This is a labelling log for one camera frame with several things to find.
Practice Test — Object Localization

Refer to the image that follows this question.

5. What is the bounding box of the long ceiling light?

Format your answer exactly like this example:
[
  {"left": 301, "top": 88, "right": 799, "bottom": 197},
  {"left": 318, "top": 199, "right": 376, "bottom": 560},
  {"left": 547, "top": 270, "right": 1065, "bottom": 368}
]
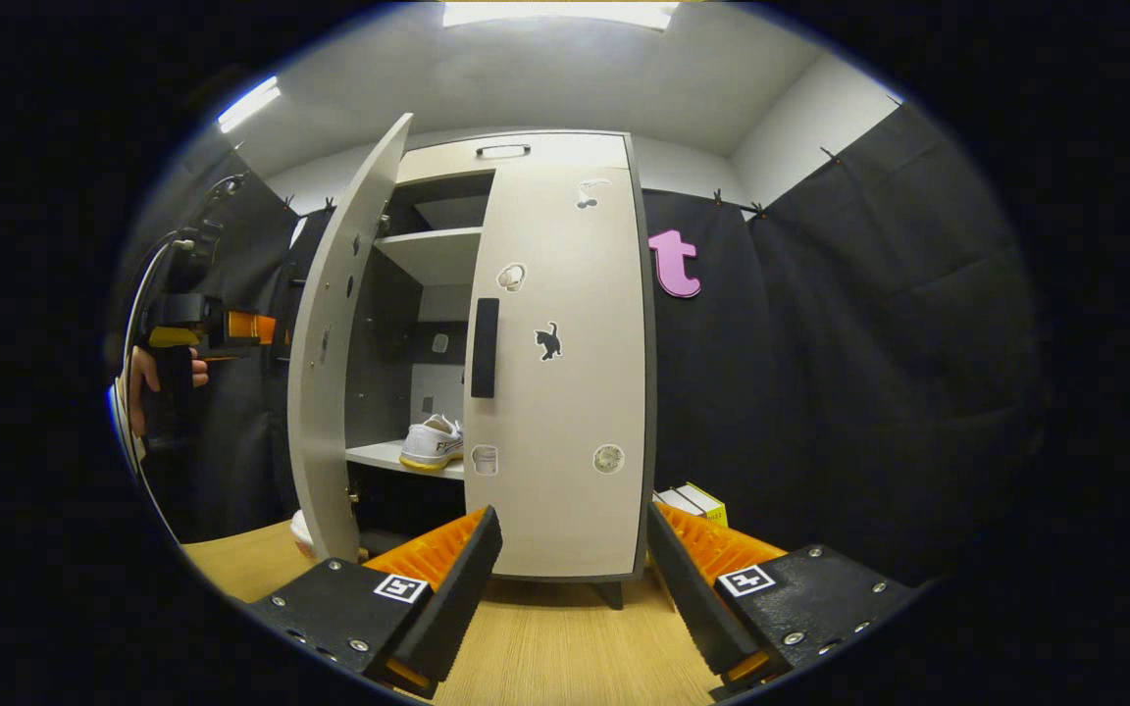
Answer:
[{"left": 442, "top": 0, "right": 681, "bottom": 30}]

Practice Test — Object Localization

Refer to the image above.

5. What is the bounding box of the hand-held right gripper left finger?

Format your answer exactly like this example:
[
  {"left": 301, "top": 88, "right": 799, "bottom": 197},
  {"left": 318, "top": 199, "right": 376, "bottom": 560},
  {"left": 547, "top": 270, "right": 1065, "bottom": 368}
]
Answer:
[{"left": 249, "top": 505, "right": 504, "bottom": 699}]

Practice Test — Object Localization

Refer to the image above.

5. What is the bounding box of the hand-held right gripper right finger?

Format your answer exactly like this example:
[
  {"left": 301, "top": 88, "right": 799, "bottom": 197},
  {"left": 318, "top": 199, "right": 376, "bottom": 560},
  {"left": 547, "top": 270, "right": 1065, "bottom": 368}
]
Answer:
[{"left": 645, "top": 500, "right": 919, "bottom": 692}]

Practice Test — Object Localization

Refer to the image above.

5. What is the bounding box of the white shoe cabinet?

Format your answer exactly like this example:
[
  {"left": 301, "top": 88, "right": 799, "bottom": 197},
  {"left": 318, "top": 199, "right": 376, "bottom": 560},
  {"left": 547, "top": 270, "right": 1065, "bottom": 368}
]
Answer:
[{"left": 276, "top": 113, "right": 657, "bottom": 609}]

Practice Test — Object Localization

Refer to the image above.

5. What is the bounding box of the white cabinet door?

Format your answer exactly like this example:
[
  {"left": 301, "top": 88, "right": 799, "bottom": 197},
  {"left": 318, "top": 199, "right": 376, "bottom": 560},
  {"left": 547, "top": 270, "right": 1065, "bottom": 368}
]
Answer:
[
  {"left": 464, "top": 162, "right": 649, "bottom": 580},
  {"left": 276, "top": 113, "right": 415, "bottom": 565}
]

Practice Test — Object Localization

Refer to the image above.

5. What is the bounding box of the black backdrop cloth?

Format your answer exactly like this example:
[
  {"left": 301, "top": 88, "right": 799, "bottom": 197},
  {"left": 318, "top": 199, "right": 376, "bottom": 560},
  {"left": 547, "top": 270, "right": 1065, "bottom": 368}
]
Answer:
[{"left": 104, "top": 103, "right": 1042, "bottom": 589}]

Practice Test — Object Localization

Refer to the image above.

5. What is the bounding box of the white shoe yellow sole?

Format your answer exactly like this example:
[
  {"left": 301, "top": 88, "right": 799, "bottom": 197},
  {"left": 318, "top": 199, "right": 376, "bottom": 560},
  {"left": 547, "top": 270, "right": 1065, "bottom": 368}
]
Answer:
[{"left": 399, "top": 414, "right": 465, "bottom": 472}]

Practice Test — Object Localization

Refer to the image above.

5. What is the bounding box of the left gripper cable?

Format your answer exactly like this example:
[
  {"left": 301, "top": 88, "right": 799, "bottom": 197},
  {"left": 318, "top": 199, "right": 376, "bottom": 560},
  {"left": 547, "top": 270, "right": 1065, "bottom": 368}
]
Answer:
[{"left": 119, "top": 175, "right": 244, "bottom": 530}]

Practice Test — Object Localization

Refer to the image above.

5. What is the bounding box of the small ceiling light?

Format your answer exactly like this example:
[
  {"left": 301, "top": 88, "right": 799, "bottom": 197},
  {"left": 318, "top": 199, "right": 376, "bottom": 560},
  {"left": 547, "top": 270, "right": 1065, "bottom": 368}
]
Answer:
[{"left": 217, "top": 76, "right": 283, "bottom": 134}]

